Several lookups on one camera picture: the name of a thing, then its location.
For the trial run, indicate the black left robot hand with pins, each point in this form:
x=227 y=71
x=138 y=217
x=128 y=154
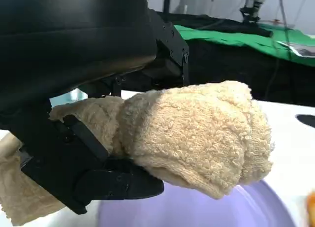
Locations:
x=73 y=40

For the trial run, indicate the beige towel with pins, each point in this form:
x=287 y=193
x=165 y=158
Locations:
x=192 y=133

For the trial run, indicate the pale green mug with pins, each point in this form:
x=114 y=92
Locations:
x=71 y=96

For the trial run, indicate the black upright pole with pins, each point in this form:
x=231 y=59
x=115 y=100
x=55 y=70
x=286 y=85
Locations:
x=167 y=0

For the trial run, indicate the green cloth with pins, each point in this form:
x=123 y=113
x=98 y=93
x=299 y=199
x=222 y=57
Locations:
x=236 y=38

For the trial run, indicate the black cloth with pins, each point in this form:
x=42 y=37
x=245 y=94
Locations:
x=233 y=69

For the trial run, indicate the lilac plate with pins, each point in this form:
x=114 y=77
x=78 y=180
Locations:
x=197 y=209

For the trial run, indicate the printed paper sheet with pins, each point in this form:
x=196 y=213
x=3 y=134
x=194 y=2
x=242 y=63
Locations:
x=301 y=49

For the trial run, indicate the orange and white bread roll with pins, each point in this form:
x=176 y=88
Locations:
x=311 y=209

